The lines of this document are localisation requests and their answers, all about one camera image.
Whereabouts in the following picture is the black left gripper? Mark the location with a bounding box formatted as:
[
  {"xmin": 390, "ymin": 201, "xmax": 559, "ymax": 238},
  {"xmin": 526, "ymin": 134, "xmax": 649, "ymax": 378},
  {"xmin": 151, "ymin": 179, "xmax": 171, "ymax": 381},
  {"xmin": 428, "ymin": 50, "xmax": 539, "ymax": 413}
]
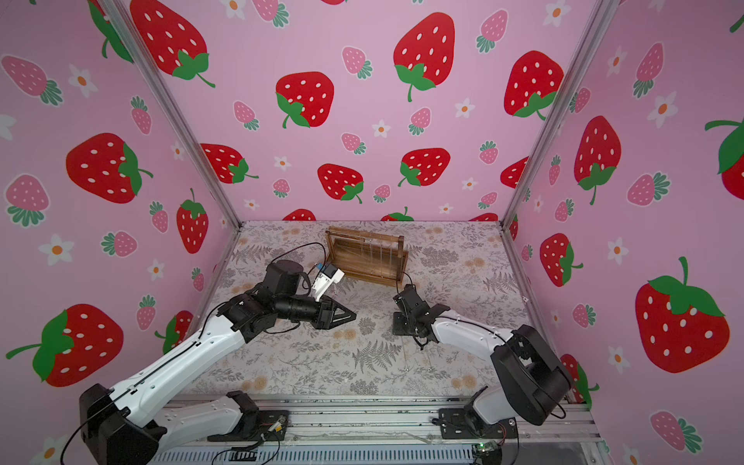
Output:
[{"xmin": 273, "ymin": 293, "xmax": 357, "ymax": 332}]

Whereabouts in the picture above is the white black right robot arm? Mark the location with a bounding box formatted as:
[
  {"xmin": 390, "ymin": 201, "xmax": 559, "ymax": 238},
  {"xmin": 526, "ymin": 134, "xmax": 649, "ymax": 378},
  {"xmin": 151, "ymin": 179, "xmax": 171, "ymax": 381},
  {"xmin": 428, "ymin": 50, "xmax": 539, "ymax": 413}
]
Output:
[{"xmin": 393, "ymin": 284, "xmax": 575, "ymax": 432}]

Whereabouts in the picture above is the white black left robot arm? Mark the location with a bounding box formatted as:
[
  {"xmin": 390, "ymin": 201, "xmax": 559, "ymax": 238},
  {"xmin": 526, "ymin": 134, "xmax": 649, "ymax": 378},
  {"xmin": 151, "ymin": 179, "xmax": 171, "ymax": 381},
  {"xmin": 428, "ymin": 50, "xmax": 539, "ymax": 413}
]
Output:
[{"xmin": 79, "ymin": 260, "xmax": 356, "ymax": 464}]

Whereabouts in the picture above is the wooden jewelry display stand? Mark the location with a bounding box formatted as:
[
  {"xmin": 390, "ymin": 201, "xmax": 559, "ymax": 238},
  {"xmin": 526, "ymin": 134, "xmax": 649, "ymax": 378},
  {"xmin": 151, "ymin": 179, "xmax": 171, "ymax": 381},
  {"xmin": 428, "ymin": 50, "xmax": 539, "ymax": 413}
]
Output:
[{"xmin": 325, "ymin": 227, "xmax": 409, "ymax": 287}]

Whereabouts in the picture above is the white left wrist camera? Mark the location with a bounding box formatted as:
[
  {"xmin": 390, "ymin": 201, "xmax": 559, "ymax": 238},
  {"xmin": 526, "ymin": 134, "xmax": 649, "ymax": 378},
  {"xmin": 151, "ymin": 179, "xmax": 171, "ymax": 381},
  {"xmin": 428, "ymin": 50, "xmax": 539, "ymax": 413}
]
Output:
[{"xmin": 310, "ymin": 263, "xmax": 345, "ymax": 301}]

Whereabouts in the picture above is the black camera cable right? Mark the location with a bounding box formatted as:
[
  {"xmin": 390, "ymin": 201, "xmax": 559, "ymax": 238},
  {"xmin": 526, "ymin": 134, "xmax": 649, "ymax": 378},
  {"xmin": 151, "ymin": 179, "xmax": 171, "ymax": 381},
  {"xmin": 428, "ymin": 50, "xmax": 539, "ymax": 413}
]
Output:
[{"xmin": 394, "ymin": 269, "xmax": 443, "ymax": 351}]

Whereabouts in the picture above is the black camera cable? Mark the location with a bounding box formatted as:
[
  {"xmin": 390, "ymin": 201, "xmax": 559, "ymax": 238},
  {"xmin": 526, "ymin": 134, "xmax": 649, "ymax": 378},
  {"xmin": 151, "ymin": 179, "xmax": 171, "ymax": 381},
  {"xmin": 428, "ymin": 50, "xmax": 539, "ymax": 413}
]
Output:
[
  {"xmin": 269, "ymin": 242, "xmax": 327, "ymax": 274},
  {"xmin": 394, "ymin": 269, "xmax": 443, "ymax": 351}
]

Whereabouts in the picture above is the black camera cable left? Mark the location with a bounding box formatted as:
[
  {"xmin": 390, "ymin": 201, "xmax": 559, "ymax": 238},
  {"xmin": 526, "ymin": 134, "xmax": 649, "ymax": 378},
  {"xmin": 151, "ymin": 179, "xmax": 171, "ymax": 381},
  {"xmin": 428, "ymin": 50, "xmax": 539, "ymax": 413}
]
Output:
[{"xmin": 269, "ymin": 242, "xmax": 327, "ymax": 274}]

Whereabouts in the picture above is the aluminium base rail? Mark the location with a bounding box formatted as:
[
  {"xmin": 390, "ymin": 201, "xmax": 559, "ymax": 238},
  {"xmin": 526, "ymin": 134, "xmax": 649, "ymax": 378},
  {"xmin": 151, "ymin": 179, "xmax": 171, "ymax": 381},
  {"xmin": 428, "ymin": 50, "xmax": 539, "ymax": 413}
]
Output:
[{"xmin": 153, "ymin": 394, "xmax": 612, "ymax": 464}]

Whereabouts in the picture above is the aluminium corner post right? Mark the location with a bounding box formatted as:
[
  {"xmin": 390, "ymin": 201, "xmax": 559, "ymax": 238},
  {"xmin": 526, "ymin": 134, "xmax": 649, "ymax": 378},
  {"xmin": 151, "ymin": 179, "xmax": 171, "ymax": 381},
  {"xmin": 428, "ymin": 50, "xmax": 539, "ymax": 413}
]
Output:
[{"xmin": 501, "ymin": 0, "xmax": 620, "ymax": 229}]

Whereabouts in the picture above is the aluminium corner post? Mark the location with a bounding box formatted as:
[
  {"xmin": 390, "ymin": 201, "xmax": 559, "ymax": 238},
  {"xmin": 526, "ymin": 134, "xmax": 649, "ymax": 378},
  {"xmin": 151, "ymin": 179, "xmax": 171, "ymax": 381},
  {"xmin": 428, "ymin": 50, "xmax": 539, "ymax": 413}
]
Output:
[
  {"xmin": 101, "ymin": 0, "xmax": 242, "ymax": 229},
  {"xmin": 501, "ymin": 0, "xmax": 620, "ymax": 229}
]

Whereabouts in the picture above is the aluminium corner post left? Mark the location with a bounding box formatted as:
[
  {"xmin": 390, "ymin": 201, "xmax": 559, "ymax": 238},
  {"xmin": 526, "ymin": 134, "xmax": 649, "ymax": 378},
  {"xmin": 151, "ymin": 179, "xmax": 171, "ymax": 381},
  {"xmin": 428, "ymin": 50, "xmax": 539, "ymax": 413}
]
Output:
[{"xmin": 101, "ymin": 0, "xmax": 242, "ymax": 229}]

